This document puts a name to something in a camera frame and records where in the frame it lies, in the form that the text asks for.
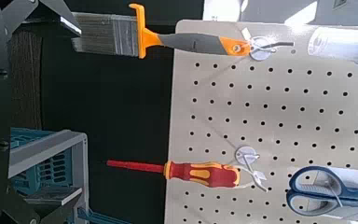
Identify blue grey scissors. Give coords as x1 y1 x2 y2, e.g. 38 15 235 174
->
285 165 358 217

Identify metal hook with white disc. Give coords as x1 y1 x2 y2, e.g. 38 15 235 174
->
248 35 295 62
234 145 269 193

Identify orange grey paint brush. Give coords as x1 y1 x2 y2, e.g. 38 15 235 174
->
71 3 252 60

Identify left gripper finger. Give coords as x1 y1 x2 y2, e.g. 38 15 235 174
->
0 0 83 40
0 186 84 224

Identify red yellow screwdriver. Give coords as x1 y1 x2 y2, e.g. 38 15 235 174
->
106 159 241 189

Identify blue grey folding crate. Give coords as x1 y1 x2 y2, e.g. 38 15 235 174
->
7 128 122 224

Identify clear plastic cylinder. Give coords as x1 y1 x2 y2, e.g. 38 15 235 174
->
307 26 358 67

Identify white zip tie loop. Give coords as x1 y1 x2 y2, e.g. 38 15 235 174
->
231 164 269 193

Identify beige metal pegboard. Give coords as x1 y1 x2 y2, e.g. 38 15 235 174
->
163 19 358 224

